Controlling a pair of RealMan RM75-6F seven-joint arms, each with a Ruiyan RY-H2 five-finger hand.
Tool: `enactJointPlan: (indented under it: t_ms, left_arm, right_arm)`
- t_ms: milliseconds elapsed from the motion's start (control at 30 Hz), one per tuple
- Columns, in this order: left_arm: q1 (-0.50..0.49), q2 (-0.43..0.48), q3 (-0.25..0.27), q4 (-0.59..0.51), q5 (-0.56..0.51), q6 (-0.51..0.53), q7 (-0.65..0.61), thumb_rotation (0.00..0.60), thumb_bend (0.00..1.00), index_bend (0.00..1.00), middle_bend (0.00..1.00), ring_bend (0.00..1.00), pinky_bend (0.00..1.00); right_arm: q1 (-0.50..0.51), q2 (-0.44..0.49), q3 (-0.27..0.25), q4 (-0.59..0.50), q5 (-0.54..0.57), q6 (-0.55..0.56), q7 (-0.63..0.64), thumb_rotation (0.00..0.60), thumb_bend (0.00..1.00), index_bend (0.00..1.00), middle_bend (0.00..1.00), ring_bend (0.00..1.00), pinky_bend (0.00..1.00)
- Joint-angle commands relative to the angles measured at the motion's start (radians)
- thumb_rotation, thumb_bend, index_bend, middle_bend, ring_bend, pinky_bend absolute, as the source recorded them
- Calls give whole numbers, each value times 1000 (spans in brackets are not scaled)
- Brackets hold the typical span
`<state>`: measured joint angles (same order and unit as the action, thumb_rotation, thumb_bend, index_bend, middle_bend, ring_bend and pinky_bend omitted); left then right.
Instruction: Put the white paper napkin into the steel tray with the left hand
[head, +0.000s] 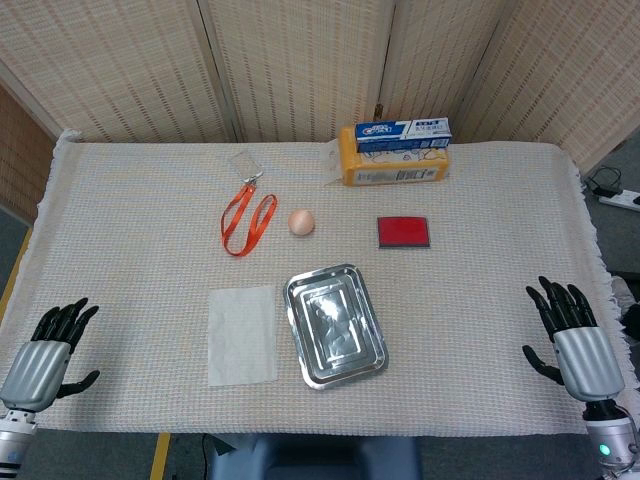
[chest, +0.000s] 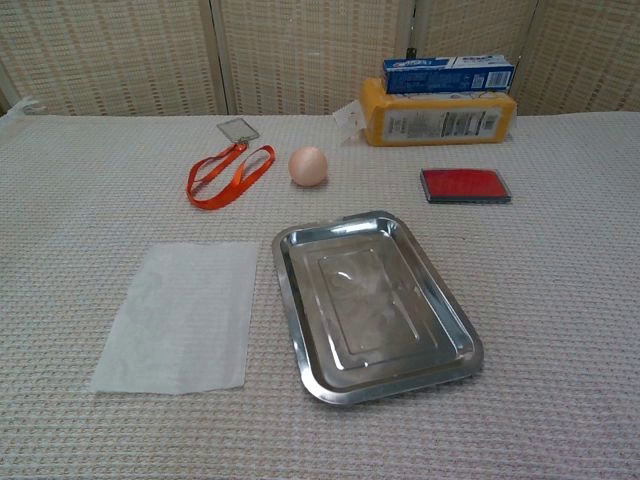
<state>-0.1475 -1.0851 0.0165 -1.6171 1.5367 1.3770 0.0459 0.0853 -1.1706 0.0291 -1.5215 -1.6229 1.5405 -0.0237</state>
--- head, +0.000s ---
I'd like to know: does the silver metal tray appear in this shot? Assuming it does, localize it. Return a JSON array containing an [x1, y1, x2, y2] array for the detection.
[[282, 263, 390, 389]]

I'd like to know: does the white power strip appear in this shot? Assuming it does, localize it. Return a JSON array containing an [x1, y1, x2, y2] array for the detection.
[[597, 189, 640, 211]]

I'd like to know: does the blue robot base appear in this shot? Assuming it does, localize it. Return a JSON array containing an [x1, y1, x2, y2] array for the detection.
[[206, 432, 423, 480]]

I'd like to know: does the red ink pad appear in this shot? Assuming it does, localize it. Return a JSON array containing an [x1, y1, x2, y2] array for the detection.
[[376, 215, 432, 250]]

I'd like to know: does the beige folding screen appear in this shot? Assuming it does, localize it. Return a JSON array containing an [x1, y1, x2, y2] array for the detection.
[[0, 0, 640, 174]]

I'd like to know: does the blue white toothpaste box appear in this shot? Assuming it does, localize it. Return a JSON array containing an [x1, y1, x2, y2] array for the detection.
[[353, 116, 454, 154]]

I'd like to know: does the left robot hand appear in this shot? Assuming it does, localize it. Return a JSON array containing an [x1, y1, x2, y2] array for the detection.
[[0, 297, 101, 413]]

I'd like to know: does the orange lanyard with clear badge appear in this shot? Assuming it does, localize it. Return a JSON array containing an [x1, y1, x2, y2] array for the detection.
[[220, 151, 279, 258]]

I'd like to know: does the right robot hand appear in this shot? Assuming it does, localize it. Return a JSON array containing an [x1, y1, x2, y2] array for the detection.
[[521, 275, 627, 404]]

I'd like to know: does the beige egg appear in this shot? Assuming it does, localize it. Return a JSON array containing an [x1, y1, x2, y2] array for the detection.
[[287, 208, 317, 238]]

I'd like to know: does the white woven tablecloth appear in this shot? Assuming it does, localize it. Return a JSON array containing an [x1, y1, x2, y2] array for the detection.
[[0, 128, 640, 435]]

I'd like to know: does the white cloth napkin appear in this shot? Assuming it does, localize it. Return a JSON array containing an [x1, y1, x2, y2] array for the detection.
[[207, 284, 279, 388]]

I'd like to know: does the black cable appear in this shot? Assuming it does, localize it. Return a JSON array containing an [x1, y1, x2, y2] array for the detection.
[[582, 165, 624, 197]]

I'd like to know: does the yellow tissue pack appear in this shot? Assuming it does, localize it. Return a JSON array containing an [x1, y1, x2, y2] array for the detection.
[[338, 125, 451, 188]]

